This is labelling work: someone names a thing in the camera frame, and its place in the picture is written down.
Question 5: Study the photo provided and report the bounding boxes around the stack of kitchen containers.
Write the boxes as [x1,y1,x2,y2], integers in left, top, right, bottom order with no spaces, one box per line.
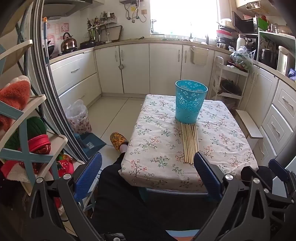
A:
[216,19,234,49]

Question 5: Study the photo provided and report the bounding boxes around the white step stool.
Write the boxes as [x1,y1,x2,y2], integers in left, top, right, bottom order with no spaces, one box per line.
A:
[234,109,264,140]

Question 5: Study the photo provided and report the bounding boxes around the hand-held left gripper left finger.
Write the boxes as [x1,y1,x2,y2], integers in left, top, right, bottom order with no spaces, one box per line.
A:
[24,152,105,241]

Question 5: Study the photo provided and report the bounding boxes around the orange fuzzy slipper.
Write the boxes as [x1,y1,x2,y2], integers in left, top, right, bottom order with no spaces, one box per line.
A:
[0,77,32,130]

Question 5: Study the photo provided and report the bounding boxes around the blue plastic basket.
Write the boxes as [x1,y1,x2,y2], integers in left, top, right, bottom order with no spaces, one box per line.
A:
[175,80,209,123]

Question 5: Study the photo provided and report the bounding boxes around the blue dustpan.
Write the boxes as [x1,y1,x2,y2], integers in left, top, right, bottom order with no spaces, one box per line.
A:
[74,133,107,160]

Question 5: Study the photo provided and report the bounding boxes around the person's black trouser leg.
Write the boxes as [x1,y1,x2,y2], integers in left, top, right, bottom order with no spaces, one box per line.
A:
[91,152,210,241]

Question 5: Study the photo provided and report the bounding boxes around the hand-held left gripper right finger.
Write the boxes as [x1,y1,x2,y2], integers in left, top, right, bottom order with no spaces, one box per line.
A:
[193,151,281,241]

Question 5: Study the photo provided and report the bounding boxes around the bundle of wooden chopsticks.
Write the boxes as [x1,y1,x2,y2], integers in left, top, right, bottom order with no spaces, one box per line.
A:
[180,122,199,166]

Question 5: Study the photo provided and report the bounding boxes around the microwave oven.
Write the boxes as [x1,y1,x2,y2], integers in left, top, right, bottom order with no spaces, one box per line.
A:
[232,11,259,34]

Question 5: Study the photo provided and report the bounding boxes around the range hood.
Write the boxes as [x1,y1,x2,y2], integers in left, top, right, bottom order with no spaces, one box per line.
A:
[42,0,94,18]

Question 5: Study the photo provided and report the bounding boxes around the yellow floral slipper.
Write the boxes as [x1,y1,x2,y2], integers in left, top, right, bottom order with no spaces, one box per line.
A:
[110,132,129,153]

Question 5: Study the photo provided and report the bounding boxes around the white shoe rack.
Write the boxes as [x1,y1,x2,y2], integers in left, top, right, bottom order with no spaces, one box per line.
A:
[0,39,99,210]

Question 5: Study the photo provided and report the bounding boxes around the wall utensil rack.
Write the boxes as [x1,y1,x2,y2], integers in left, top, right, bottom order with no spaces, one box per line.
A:
[86,11,117,32]

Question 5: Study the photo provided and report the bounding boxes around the blue mop handle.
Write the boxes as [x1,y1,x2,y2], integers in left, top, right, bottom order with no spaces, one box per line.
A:
[42,17,51,66]

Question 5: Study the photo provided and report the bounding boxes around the green fabric item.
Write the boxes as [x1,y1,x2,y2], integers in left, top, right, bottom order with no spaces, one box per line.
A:
[4,116,48,151]

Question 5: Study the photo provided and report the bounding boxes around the grey sliding door frame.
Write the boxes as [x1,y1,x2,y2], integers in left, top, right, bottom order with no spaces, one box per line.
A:
[30,0,94,164]

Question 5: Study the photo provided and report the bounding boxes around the floral tablecloth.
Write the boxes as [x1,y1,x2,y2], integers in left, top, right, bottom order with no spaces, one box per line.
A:
[118,94,259,193]

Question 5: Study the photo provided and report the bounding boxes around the bag of green vegetables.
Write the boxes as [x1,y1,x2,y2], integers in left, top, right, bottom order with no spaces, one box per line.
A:
[228,46,254,71]

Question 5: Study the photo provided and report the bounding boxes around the red and white slipper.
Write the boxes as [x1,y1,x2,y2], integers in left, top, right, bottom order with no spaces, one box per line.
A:
[0,159,38,182]

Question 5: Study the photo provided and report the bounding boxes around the white kitchen cabinets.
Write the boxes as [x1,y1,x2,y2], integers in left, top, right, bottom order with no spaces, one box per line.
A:
[49,38,296,164]

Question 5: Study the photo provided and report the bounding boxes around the white thermos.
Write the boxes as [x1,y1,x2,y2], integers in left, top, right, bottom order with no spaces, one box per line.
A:
[236,34,246,52]

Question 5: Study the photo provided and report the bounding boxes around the white trolley shelf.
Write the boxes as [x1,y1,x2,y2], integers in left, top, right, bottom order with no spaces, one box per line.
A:
[209,56,250,110]

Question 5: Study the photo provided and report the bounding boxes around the window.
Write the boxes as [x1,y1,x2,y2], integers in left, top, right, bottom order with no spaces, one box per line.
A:
[150,0,221,39]

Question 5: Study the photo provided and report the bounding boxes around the dark rimmed cutting board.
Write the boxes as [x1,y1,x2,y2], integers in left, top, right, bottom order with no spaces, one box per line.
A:
[101,25,123,43]

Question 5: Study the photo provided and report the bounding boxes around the steel pot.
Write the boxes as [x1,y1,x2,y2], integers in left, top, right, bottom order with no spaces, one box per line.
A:
[260,47,277,68]

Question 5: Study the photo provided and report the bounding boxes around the black pot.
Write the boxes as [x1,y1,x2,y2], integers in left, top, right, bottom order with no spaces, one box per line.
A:
[218,79,242,95]

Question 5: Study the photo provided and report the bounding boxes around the cream hanging bin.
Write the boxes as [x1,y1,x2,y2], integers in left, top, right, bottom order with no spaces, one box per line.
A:
[190,45,209,65]

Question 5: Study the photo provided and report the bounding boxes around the red fabric item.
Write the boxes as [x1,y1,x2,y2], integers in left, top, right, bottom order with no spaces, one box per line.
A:
[28,134,52,155]

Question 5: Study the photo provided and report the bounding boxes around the red strawberry slipper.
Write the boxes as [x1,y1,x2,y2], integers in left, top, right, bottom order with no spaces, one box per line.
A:
[56,154,75,178]

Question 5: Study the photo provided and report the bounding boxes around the white electric jug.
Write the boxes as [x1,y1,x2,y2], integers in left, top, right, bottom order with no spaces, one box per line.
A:
[277,45,290,75]

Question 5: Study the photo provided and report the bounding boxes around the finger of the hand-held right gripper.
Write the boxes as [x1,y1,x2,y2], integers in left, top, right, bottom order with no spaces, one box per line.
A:
[240,165,263,184]
[262,159,296,210]

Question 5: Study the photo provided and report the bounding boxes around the black frying pan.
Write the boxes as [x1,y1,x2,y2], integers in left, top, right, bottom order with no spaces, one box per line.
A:
[80,40,97,49]

